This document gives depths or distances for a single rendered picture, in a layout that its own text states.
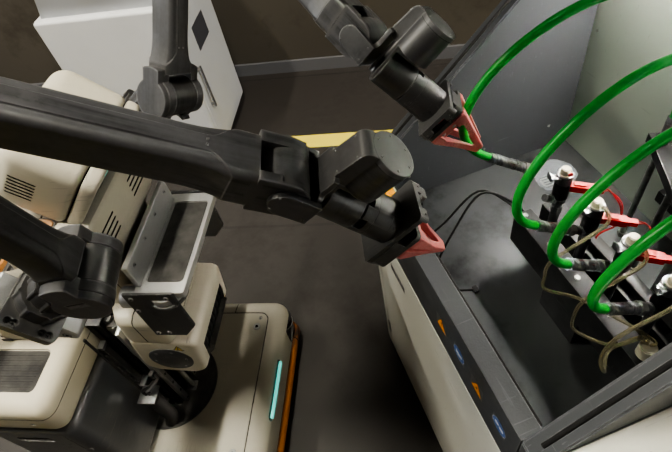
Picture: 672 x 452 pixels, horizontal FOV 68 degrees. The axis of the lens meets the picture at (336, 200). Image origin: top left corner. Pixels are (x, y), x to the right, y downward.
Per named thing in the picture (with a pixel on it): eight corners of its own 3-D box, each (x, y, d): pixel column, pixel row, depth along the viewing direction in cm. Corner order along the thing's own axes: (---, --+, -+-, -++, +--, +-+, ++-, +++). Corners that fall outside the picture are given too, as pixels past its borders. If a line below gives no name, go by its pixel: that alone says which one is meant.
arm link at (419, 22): (361, 36, 80) (334, 37, 73) (411, -23, 73) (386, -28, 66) (409, 92, 78) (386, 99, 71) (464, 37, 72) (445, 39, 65)
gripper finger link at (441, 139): (492, 119, 80) (450, 83, 77) (498, 142, 74) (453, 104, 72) (461, 147, 84) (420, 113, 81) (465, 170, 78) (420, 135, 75)
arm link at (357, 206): (300, 179, 60) (298, 218, 57) (335, 148, 56) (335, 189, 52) (345, 200, 64) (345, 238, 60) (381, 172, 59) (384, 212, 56)
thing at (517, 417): (375, 219, 128) (368, 175, 116) (390, 213, 128) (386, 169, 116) (509, 469, 86) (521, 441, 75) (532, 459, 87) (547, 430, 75)
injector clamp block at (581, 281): (506, 257, 110) (514, 213, 99) (546, 241, 111) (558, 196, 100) (613, 403, 87) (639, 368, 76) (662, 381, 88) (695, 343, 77)
